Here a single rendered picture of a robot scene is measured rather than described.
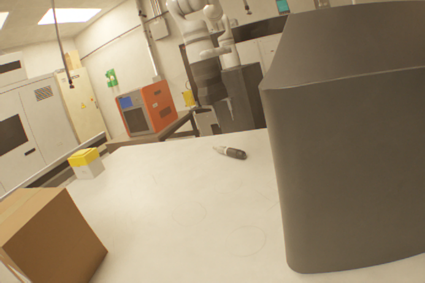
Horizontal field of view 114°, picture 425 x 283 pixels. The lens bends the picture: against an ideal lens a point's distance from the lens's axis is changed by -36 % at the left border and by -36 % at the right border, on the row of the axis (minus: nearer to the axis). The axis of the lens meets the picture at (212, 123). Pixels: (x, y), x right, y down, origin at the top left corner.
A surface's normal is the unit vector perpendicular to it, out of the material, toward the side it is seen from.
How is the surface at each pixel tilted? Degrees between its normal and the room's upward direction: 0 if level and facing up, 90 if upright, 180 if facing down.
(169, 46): 90
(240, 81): 90
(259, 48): 90
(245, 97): 90
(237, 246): 0
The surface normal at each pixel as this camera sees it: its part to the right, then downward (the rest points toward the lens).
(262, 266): -0.27, -0.92
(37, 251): 0.95, -0.21
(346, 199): -0.33, 0.36
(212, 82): 0.63, 0.21
